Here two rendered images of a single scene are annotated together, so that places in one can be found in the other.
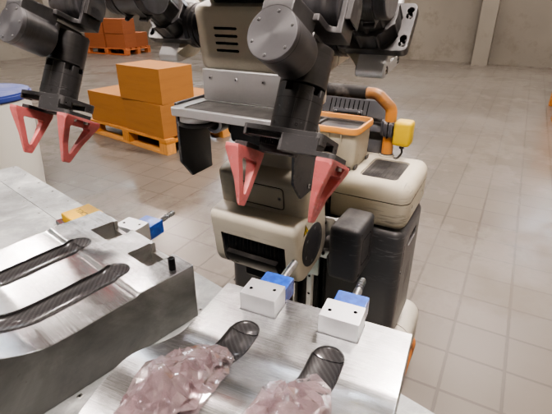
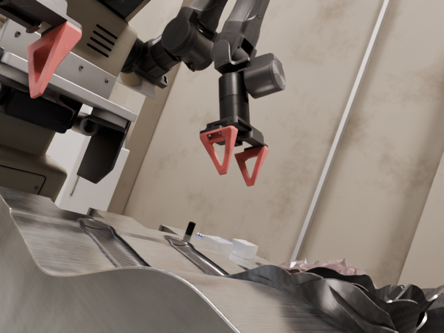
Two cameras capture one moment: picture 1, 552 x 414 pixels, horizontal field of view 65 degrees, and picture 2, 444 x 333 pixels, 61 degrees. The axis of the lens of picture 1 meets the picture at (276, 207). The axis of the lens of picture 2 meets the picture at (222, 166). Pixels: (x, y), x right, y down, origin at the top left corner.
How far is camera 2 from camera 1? 0.82 m
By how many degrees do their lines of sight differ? 84
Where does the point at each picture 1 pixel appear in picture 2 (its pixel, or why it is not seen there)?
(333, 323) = (251, 249)
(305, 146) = (260, 139)
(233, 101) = not seen: hidden behind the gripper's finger
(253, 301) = (224, 248)
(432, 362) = not seen: outside the picture
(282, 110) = (246, 113)
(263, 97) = (75, 80)
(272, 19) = (278, 67)
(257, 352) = not seen: hidden behind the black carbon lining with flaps
